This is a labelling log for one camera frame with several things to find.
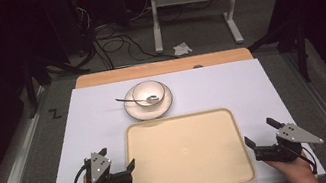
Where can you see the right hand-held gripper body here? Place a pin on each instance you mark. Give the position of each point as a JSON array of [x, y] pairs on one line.
[[284, 148]]

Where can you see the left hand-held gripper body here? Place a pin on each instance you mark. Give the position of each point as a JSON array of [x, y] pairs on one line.
[[109, 181]]

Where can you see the person's right hand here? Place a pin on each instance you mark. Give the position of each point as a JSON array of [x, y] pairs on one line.
[[295, 171]]

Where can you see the white table mat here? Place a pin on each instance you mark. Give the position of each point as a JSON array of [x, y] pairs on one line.
[[94, 117]]

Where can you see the white plate with dark rim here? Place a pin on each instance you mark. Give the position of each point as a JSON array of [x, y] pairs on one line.
[[149, 112]]

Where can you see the beige plastic tray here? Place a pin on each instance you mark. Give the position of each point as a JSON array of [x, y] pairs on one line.
[[186, 155]]

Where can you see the metal spoon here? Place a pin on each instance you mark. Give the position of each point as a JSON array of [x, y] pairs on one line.
[[128, 100]]

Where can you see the white bowl with dark rim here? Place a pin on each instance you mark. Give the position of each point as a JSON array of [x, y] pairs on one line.
[[147, 90]]

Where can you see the black metal stand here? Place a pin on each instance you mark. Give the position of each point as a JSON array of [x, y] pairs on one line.
[[301, 46], [30, 88]]

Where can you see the wooden table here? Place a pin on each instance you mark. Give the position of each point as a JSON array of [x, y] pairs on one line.
[[160, 67]]

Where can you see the crumpled white tissue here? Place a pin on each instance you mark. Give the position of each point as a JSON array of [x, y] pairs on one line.
[[182, 49]]

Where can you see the white metal desk frame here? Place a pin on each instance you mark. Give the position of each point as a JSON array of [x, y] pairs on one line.
[[155, 21]]

